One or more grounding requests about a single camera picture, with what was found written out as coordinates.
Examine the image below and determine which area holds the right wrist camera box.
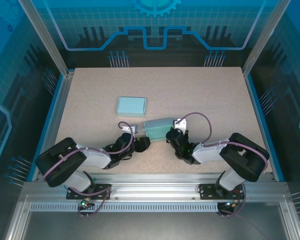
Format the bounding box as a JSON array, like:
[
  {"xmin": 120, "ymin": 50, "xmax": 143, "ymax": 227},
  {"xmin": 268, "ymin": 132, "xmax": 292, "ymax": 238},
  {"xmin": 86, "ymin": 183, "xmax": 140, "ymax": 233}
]
[{"xmin": 173, "ymin": 119, "xmax": 189, "ymax": 132}]

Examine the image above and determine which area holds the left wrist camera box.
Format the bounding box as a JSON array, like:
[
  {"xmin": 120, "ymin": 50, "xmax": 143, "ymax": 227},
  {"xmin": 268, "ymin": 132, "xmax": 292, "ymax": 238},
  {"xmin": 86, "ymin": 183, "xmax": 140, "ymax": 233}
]
[{"xmin": 121, "ymin": 124, "xmax": 140, "ymax": 135}]

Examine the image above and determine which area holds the blue edged side rail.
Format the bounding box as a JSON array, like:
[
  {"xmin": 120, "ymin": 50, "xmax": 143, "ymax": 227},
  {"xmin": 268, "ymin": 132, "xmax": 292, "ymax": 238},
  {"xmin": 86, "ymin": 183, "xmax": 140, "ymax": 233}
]
[
  {"xmin": 244, "ymin": 73, "xmax": 285, "ymax": 183},
  {"xmin": 31, "ymin": 71, "xmax": 75, "ymax": 181}
]

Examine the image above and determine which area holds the aluminium lower frame rail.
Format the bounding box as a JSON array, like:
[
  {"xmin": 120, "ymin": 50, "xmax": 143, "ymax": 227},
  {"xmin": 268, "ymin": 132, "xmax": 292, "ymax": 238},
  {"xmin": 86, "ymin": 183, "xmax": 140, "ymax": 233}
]
[
  {"xmin": 3, "ymin": 194, "xmax": 32, "ymax": 240},
  {"xmin": 278, "ymin": 194, "xmax": 300, "ymax": 240}
]

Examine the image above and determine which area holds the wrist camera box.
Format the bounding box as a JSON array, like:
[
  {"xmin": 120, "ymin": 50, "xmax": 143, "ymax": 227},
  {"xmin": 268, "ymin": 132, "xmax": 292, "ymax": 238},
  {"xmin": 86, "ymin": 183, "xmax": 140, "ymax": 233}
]
[
  {"xmin": 173, "ymin": 119, "xmax": 189, "ymax": 132},
  {"xmin": 121, "ymin": 124, "xmax": 140, "ymax": 135}
]

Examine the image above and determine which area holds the teal paper box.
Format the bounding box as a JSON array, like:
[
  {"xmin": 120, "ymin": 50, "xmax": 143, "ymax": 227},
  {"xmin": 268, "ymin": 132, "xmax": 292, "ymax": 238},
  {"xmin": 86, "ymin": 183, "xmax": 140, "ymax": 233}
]
[
  {"xmin": 142, "ymin": 117, "xmax": 175, "ymax": 144},
  {"xmin": 116, "ymin": 96, "xmax": 147, "ymax": 118}
]

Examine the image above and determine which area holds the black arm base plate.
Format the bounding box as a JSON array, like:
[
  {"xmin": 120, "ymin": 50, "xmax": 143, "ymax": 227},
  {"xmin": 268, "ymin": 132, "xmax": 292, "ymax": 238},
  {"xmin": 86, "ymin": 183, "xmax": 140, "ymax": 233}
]
[
  {"xmin": 66, "ymin": 183, "xmax": 113, "ymax": 201},
  {"xmin": 198, "ymin": 183, "xmax": 243, "ymax": 201}
]

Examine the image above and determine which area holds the aluminium frame post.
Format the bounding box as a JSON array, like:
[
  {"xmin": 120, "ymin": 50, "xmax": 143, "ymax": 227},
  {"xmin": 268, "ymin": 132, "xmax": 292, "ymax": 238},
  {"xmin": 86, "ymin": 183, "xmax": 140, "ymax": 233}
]
[
  {"xmin": 17, "ymin": 0, "xmax": 75, "ymax": 78},
  {"xmin": 241, "ymin": 0, "xmax": 291, "ymax": 77}
]

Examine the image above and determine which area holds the slotted grey cable duct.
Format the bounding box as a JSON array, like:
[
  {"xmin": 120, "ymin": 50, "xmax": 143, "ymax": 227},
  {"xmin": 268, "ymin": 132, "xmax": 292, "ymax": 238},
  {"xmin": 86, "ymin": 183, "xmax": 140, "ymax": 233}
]
[{"xmin": 29, "ymin": 202, "xmax": 220, "ymax": 213}]

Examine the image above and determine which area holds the small board with green light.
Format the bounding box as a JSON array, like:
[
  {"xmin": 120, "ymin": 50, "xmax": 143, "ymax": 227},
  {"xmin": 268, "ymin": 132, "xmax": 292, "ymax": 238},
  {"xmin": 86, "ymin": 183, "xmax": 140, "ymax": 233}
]
[
  {"xmin": 218, "ymin": 199, "xmax": 241, "ymax": 211},
  {"xmin": 79, "ymin": 197, "xmax": 95, "ymax": 209}
]

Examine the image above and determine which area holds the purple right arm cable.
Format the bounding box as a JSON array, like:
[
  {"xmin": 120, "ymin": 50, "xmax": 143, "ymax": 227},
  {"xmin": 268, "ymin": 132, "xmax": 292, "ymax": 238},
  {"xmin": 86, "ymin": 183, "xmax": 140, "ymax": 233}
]
[{"xmin": 177, "ymin": 111, "xmax": 270, "ymax": 218}]

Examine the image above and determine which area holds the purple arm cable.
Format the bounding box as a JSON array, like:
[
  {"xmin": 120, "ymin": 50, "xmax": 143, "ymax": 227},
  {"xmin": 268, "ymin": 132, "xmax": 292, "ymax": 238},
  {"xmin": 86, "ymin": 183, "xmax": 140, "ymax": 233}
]
[
  {"xmin": 42, "ymin": 121, "xmax": 113, "ymax": 218},
  {"xmin": 177, "ymin": 111, "xmax": 270, "ymax": 218}
]

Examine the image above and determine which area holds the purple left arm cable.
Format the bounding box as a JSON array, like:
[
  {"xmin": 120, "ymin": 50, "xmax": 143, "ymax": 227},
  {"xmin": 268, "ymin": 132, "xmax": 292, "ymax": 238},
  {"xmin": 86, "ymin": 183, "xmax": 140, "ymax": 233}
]
[{"xmin": 42, "ymin": 121, "xmax": 113, "ymax": 218}]

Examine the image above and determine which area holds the aluminium mounting beam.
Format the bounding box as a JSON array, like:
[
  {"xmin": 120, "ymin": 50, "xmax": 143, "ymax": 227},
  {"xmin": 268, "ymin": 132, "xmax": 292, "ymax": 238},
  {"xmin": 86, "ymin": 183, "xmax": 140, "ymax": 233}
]
[{"xmin": 22, "ymin": 172, "xmax": 290, "ymax": 203}]

